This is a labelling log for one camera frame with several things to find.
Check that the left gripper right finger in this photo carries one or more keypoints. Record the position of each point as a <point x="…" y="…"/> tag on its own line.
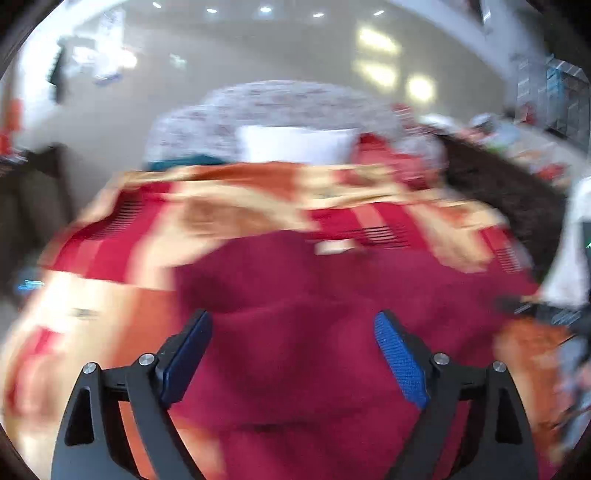
<point x="497" y="442"/>

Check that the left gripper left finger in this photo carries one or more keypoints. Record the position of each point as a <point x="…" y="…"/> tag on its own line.
<point x="92" y="443"/>

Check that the maroon fleece garment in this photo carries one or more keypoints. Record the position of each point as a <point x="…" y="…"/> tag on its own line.
<point x="294" y="384"/>

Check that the red orange patterned blanket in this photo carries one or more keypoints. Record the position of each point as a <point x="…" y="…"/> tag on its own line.
<point x="109" y="296"/>

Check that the dark carved wooden headboard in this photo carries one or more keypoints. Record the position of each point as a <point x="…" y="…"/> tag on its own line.
<point x="534" y="209"/>

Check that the dark wooden side table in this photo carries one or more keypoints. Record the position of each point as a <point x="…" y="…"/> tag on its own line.
<point x="21" y="234"/>

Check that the teal cloth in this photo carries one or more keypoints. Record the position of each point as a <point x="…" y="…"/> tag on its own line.
<point x="195" y="160"/>

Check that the red embroidered pillow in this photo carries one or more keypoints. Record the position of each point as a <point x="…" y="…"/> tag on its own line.
<point x="409" y="169"/>

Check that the white pillow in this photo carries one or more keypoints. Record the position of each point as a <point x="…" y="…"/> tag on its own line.
<point x="264" y="144"/>

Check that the dark hanging cloth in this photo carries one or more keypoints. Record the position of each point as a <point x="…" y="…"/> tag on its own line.
<point x="57" y="77"/>

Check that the floral quilt bundle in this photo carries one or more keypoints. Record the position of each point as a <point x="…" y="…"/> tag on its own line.
<point x="209" y="127"/>

